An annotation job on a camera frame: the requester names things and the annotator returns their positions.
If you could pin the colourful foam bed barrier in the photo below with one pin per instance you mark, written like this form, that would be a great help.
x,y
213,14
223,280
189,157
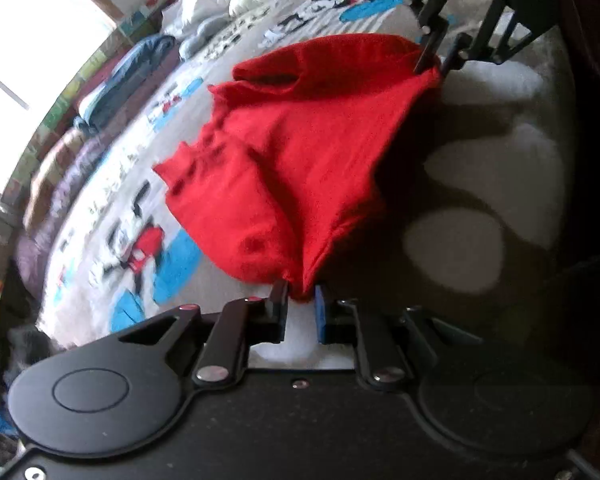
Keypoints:
x,y
138,24

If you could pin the Mickey Mouse grey blanket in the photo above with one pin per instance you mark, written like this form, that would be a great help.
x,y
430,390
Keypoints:
x,y
471,191

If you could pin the purple quilt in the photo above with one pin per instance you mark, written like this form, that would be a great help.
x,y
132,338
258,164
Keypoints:
x,y
33,249

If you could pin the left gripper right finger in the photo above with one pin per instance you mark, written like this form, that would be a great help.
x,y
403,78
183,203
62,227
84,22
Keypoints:
x,y
377,358

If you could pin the red knit sweater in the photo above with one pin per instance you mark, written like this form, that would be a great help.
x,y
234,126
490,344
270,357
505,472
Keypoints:
x,y
283,171

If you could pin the patterned beige pillow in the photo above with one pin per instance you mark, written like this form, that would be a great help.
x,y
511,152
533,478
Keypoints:
x,y
50,172

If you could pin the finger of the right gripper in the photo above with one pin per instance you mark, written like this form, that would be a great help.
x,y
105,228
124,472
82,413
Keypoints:
x,y
458,55
433,33

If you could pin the light blue plush toy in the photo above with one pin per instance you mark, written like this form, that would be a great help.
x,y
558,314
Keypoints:
x,y
204,32

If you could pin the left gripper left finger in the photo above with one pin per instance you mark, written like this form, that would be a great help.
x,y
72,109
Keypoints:
x,y
241,324

